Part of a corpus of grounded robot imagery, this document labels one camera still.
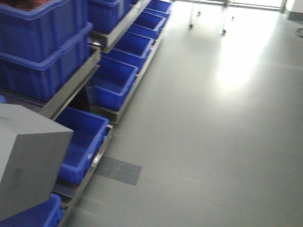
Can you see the left steel shelf rack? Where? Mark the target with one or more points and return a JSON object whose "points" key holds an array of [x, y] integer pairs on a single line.
{"points": [[99, 89]]}

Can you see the gray square hollow base block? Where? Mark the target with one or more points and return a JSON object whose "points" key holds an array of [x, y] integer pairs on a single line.
{"points": [[32, 149]]}

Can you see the blue bin with red clothes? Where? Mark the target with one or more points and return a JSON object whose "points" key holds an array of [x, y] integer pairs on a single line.
{"points": [[41, 49]]}

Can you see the red and black clothes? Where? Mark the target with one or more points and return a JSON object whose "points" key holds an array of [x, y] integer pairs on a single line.
{"points": [[26, 5]]}

